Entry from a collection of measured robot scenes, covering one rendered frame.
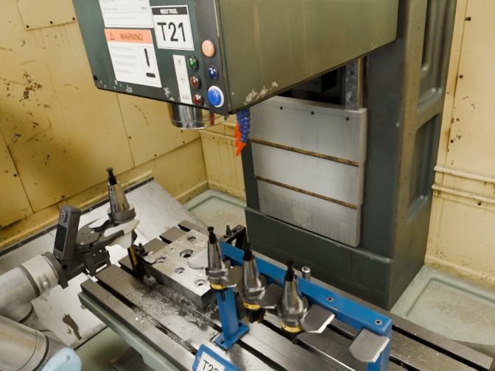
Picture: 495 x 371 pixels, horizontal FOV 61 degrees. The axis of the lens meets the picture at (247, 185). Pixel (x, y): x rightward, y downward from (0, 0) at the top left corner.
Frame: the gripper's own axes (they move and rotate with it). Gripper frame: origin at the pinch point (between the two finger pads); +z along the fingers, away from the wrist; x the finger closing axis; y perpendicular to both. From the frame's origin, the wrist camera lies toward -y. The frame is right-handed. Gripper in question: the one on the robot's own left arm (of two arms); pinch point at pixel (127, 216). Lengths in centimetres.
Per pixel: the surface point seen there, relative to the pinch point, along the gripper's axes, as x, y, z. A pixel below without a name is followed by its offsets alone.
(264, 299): 35.6, 12.4, 6.7
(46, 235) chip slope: -99, 49, 9
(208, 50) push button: 30.3, -38.7, 6.2
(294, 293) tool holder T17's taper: 42.9, 7.4, 7.9
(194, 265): 14.5, 12.4, 6.1
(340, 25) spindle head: 33, -36, 43
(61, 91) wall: -100, -10, 37
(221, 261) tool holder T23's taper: 21.6, 9.7, 8.6
